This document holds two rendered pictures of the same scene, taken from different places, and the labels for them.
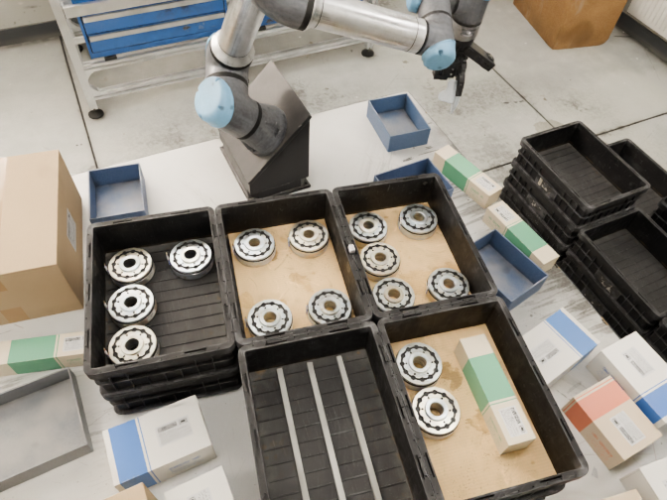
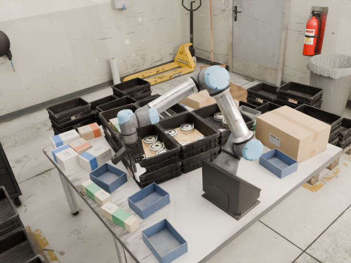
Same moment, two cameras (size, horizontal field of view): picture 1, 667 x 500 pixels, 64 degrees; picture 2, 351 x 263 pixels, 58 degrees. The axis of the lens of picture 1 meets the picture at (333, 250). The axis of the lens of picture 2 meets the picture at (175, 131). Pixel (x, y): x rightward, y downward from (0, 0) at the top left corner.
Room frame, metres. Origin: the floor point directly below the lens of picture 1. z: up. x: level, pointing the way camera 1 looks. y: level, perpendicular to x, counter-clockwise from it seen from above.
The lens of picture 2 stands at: (2.62, -0.24, 2.03)
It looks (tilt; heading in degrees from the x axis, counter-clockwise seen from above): 31 degrees down; 172
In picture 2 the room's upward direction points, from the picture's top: 5 degrees counter-clockwise
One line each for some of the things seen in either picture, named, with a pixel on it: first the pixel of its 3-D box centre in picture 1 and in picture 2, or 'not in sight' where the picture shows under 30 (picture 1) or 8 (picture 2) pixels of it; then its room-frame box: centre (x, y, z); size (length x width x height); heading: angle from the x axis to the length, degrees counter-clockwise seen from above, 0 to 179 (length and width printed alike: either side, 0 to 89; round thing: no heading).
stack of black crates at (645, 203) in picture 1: (622, 193); not in sight; (1.74, -1.26, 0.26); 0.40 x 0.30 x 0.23; 29
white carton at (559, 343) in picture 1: (548, 352); (95, 157); (0.65, -0.56, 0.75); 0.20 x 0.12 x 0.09; 129
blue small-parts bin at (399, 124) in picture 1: (397, 121); (164, 241); (1.51, -0.19, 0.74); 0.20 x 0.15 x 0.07; 23
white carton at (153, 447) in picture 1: (161, 444); not in sight; (0.35, 0.34, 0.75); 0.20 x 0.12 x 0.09; 119
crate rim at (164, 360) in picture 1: (157, 284); (221, 116); (0.65, 0.39, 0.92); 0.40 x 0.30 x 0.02; 18
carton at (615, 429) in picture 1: (609, 422); (80, 148); (0.49, -0.67, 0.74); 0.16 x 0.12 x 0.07; 32
